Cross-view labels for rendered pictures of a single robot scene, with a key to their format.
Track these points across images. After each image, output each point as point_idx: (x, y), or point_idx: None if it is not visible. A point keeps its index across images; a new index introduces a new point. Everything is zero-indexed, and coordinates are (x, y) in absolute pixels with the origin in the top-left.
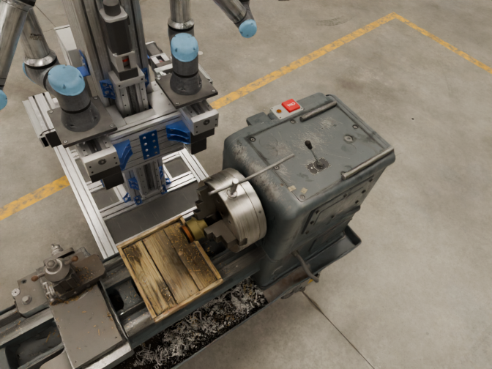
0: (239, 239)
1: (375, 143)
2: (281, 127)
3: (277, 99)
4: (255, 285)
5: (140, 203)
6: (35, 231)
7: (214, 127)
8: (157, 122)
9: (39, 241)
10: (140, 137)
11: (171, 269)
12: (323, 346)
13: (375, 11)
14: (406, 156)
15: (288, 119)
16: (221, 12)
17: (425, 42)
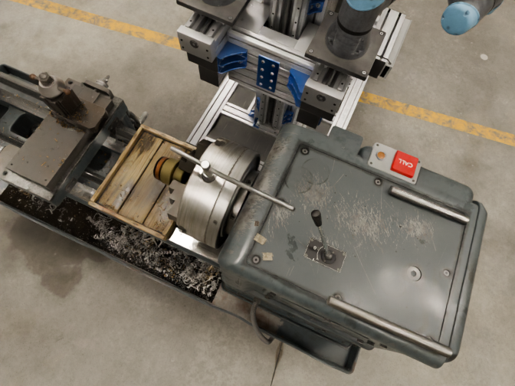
0: (176, 221)
1: (437, 320)
2: (355, 173)
3: (500, 170)
4: (220, 277)
5: (256, 126)
6: (189, 78)
7: (329, 112)
8: (283, 57)
9: (183, 86)
10: (259, 57)
11: (149, 184)
12: (242, 384)
13: None
14: None
15: (375, 174)
16: None
17: None
